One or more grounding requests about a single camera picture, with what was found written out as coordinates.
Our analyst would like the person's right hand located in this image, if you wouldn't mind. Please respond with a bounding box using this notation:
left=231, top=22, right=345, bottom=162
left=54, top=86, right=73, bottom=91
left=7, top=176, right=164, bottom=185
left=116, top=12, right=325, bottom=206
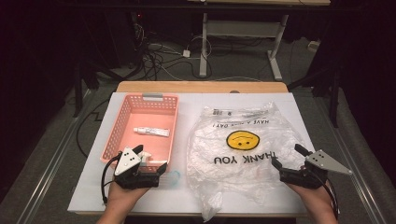
left=286, top=181, right=339, bottom=217

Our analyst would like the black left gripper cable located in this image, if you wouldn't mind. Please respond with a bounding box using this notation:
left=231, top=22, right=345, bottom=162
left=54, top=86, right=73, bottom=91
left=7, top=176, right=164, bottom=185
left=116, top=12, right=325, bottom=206
left=101, top=151, right=123, bottom=204

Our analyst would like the pink plastic basket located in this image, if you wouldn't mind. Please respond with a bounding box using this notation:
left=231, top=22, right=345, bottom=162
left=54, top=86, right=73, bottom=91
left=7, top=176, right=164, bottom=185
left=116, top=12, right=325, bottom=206
left=100, top=92, right=180, bottom=174

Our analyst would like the tangle of floor cables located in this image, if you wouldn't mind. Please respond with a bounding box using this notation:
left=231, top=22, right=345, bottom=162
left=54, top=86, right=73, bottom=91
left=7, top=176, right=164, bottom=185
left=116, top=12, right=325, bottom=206
left=134, top=22, right=216, bottom=82

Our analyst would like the metal floor rail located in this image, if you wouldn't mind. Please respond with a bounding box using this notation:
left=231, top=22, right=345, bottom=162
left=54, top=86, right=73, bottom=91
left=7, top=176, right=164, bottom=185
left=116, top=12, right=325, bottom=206
left=311, top=90, right=387, bottom=224
left=17, top=90, right=92, bottom=224

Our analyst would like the black computer tower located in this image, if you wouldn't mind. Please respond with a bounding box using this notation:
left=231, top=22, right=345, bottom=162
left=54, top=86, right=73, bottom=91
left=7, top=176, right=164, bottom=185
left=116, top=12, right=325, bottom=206
left=106, top=8, right=148, bottom=68

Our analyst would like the clear plastic bag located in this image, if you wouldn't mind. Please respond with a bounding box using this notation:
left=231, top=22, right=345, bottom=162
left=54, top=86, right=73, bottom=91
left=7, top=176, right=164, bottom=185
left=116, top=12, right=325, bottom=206
left=186, top=102, right=312, bottom=222

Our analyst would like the black stand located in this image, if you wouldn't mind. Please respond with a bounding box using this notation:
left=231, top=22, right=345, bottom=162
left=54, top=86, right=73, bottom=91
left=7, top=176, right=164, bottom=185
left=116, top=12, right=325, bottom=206
left=73, top=59, right=101, bottom=119
left=288, top=62, right=342, bottom=129

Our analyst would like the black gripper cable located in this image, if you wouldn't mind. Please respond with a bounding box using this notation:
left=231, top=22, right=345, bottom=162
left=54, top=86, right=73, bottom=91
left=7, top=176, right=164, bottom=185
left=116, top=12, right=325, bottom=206
left=323, top=178, right=340, bottom=218
left=101, top=151, right=123, bottom=204

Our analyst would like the white-framed desk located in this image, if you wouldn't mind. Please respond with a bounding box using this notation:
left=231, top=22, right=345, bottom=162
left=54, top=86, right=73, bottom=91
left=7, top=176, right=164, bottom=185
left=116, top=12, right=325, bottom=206
left=186, top=0, right=331, bottom=82

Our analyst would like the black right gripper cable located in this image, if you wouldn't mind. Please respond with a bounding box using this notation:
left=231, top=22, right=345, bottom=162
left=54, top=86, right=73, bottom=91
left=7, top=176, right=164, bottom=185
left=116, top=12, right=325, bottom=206
left=323, top=178, right=340, bottom=218

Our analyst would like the white table mat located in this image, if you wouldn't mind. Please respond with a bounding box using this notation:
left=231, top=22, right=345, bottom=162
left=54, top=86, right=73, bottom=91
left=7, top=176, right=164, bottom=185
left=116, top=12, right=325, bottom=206
left=67, top=91, right=340, bottom=216

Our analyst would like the black floor cable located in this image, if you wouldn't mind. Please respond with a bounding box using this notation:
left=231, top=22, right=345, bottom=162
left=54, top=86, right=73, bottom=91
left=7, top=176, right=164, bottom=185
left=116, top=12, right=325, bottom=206
left=76, top=98, right=110, bottom=158

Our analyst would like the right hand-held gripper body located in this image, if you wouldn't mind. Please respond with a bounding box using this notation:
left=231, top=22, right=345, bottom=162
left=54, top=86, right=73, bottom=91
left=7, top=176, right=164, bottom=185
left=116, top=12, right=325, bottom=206
left=279, top=149, right=353, bottom=190

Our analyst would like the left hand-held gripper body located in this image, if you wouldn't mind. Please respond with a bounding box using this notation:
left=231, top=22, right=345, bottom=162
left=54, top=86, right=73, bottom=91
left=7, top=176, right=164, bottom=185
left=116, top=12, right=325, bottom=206
left=113, top=147, right=160, bottom=190

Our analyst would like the wooden table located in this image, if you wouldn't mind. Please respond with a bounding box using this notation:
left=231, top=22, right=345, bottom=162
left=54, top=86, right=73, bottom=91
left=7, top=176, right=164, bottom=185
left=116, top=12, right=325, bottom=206
left=74, top=80, right=331, bottom=218

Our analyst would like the silver white tube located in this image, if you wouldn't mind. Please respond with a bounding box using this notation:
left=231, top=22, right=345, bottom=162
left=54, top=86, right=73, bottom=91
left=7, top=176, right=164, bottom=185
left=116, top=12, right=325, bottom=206
left=133, top=126, right=171, bottom=138

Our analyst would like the person's left hand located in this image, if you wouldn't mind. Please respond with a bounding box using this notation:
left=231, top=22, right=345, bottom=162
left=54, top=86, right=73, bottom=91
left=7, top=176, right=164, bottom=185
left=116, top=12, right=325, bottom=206
left=106, top=181, right=150, bottom=209

